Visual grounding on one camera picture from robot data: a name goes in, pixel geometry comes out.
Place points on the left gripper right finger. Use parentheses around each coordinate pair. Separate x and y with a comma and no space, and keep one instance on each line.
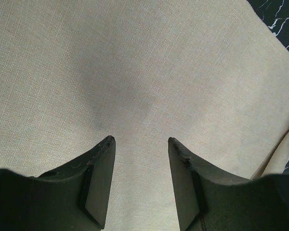
(211,199)

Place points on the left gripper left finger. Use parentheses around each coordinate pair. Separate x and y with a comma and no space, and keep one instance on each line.
(71,197)

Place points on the beige cloth napkin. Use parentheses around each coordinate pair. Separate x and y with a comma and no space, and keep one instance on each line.
(208,72)

